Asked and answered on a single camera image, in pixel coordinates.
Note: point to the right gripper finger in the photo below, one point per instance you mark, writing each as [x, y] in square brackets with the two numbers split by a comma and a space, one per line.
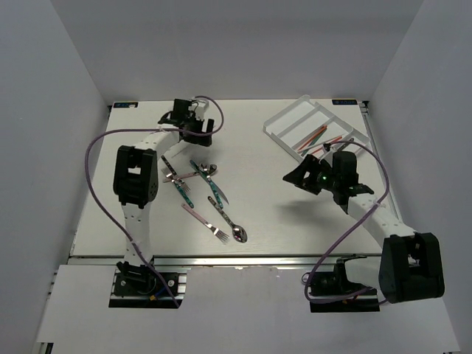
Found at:
[297, 175]
[315, 188]

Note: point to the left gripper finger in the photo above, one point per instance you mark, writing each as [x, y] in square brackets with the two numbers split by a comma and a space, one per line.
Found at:
[210, 123]
[196, 140]

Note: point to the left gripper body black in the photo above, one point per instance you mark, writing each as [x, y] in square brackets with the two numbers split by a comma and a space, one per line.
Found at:
[195, 124]

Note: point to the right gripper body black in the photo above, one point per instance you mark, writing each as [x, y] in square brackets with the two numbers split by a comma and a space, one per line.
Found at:
[324, 174]

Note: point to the teal chopstick long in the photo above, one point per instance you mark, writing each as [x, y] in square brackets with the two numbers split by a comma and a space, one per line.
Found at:
[311, 150]

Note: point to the teal chopstick short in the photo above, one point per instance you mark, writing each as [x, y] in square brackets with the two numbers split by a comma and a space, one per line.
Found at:
[312, 142]

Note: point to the white chopstick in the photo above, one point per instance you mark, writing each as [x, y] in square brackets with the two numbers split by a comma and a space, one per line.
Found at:
[178, 151]

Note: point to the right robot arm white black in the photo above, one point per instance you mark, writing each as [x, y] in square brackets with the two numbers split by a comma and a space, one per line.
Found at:
[410, 266]

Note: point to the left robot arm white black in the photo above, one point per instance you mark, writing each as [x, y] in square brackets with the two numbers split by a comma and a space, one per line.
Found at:
[136, 180]

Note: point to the white cutlery tray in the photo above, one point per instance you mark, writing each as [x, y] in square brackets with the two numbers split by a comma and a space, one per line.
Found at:
[303, 127]

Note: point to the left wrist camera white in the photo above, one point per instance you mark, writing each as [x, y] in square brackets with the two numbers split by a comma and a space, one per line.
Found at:
[199, 108]

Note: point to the teal handled spoon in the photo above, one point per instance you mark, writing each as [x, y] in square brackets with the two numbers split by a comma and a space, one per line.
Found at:
[202, 172]

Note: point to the black handled knife in tray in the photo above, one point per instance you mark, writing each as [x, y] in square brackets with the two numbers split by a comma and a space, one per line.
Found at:
[345, 144]

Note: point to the teal handled knife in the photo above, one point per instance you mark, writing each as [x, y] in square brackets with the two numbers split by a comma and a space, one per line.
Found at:
[219, 190]

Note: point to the black handled fork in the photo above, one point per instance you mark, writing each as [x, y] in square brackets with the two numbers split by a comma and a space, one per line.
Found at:
[171, 169]

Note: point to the teal handled fork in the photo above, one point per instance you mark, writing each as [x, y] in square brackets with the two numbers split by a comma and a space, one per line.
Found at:
[178, 185]

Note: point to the pink handled spoon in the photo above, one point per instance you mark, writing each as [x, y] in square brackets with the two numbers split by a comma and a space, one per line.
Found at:
[212, 171]

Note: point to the black handled spoon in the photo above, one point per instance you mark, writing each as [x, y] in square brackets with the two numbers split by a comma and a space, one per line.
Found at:
[238, 232]

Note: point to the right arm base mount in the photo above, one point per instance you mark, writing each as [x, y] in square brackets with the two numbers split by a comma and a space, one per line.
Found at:
[335, 283]

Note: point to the pink handled fork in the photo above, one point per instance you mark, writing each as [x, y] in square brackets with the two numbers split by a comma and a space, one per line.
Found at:
[218, 233]

